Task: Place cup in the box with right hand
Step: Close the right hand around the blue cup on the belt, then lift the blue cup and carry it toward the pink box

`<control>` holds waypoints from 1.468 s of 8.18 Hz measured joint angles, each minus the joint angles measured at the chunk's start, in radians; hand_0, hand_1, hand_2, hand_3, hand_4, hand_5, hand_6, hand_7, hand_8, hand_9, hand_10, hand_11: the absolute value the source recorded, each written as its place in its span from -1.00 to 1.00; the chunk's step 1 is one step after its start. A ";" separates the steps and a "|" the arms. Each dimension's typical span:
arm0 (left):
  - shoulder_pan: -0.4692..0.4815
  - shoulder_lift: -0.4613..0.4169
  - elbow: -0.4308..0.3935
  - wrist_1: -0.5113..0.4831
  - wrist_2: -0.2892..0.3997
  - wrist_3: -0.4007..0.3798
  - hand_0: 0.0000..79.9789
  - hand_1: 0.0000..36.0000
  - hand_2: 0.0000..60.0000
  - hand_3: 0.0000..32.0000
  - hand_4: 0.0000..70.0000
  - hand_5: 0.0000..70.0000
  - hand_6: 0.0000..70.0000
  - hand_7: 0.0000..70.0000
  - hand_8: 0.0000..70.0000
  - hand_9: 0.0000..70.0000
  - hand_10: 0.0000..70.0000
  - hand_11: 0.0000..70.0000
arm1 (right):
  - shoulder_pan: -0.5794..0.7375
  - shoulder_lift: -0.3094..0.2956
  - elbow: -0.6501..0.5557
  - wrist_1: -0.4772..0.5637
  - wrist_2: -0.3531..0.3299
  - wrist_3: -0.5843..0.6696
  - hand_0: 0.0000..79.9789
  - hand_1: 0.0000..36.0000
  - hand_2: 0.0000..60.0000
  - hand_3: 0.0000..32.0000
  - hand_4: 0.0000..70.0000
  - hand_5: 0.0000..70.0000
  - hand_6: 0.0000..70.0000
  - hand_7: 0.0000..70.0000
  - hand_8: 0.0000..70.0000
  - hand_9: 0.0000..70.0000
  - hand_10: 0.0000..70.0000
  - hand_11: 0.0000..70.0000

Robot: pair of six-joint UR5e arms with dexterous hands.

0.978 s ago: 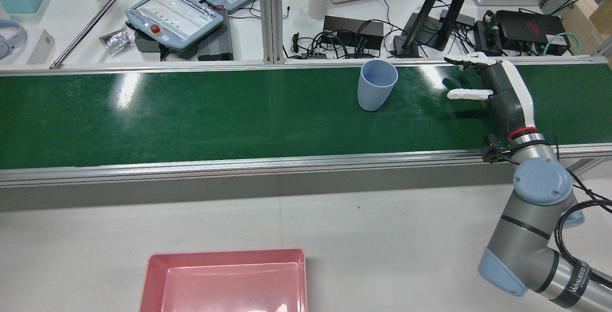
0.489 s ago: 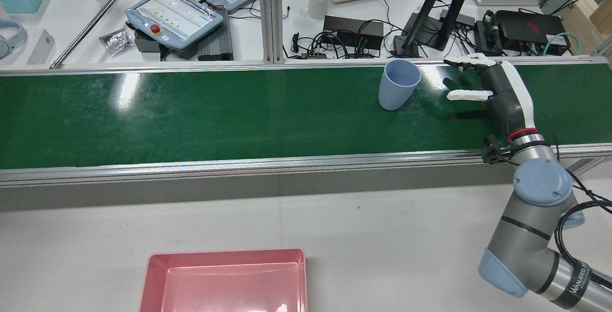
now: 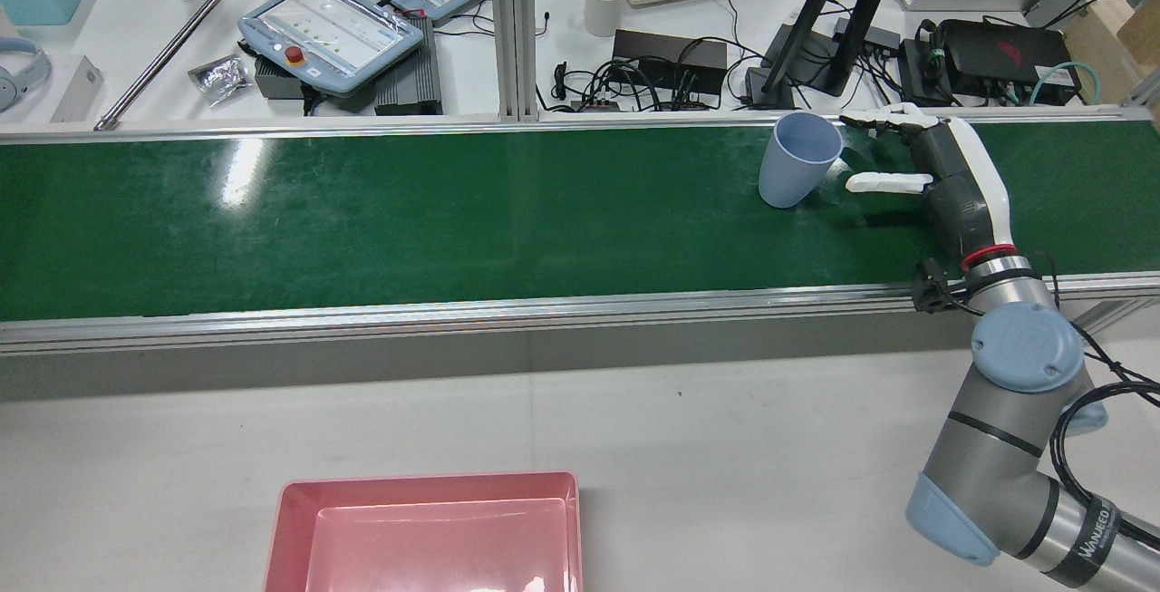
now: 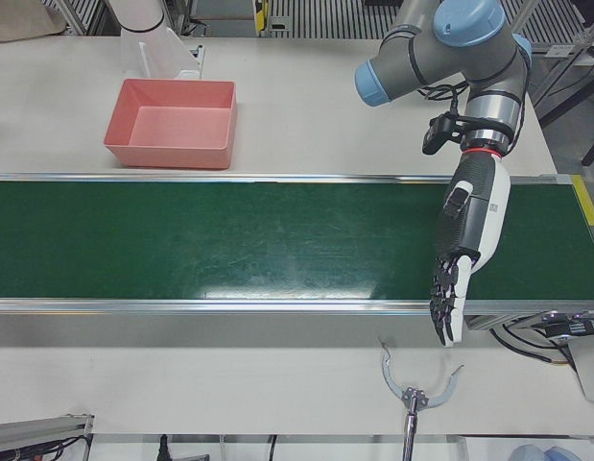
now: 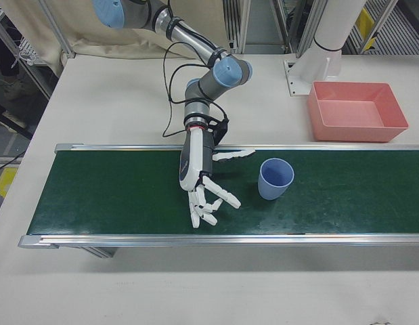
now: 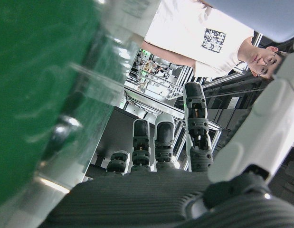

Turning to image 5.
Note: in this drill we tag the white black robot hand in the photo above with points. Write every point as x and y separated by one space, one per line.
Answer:
192 162

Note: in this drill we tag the light blue plastic cup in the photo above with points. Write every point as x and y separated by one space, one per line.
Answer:
270 189

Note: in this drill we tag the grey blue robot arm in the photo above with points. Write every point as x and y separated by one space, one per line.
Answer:
226 72

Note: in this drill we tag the pink plastic box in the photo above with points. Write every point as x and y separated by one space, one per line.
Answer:
351 115

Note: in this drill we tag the green conveyor belt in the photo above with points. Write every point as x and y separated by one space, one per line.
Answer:
111 189

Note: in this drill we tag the beige curtain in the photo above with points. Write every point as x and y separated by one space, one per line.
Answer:
94 40

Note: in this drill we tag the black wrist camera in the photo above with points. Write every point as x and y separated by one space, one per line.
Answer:
221 130

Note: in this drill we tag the aluminium frame strut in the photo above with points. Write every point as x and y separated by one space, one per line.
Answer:
297 27
238 23

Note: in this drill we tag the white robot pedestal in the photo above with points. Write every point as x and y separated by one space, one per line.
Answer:
327 27

